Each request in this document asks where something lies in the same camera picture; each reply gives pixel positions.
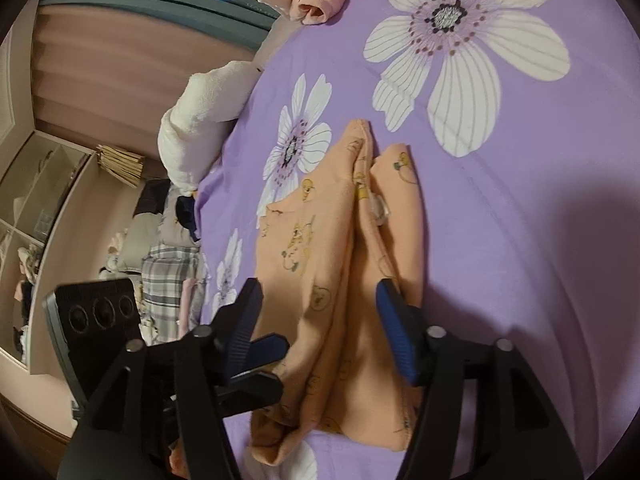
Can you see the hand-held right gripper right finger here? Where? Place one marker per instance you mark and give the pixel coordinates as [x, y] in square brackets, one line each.
[396, 332]

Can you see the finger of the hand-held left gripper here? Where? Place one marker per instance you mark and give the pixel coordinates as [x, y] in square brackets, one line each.
[270, 350]
[250, 392]

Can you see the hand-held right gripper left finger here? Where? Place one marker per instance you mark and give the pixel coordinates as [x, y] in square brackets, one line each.
[242, 325]

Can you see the orange printed long-sleeve shirt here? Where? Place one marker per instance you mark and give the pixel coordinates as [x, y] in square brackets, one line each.
[325, 260]

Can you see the light pink folded garment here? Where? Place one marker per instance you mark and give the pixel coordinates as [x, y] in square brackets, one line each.
[192, 305]

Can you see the grey plaid blanket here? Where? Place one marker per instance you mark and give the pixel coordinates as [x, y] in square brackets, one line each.
[167, 285]

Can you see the grey pillow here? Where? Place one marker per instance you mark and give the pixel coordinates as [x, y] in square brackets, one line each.
[142, 235]

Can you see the white shelf cabinet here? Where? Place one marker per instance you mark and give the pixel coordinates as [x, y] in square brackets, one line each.
[45, 220]

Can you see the dark navy clothing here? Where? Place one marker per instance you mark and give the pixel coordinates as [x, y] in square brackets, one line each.
[186, 215]

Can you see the dark brown cloth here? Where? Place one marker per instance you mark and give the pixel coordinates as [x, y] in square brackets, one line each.
[155, 197]

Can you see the purple floral bed sheet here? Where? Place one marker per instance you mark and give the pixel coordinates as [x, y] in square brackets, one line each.
[500, 210]

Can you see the white plush blanket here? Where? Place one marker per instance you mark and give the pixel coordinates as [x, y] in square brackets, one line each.
[200, 120]

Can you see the beige curtain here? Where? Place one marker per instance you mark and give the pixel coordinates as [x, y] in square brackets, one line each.
[125, 75]

